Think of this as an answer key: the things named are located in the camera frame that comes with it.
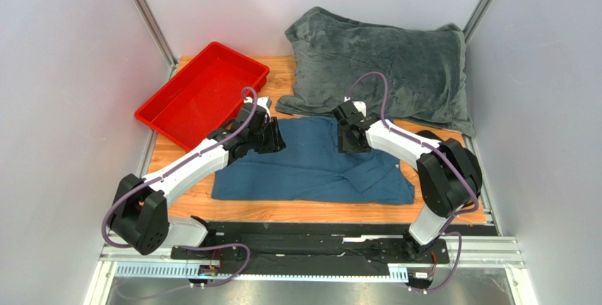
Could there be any blue t shirt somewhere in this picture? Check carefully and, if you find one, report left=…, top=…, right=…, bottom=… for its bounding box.
left=211, top=116, right=415, bottom=205

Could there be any black baseball cap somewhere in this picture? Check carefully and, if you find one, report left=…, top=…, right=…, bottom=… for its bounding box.
left=416, top=130, right=442, bottom=142

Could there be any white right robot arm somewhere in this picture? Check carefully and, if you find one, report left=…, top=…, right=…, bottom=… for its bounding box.
left=333, top=100, right=482, bottom=246

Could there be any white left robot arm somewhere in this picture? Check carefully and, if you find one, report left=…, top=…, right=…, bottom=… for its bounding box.
left=101, top=97, right=285, bottom=256

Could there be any red plastic tray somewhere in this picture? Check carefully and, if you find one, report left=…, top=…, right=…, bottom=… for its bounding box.
left=134, top=42, right=270, bottom=152

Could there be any grey plush pillow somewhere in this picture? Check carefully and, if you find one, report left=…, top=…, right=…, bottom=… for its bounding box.
left=276, top=7, right=476, bottom=137

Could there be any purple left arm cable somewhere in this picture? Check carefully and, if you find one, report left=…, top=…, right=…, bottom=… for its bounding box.
left=102, top=86, right=259, bottom=301

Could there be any left aluminium frame post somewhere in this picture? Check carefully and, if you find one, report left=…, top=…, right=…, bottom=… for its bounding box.
left=133, top=0, right=178, bottom=69

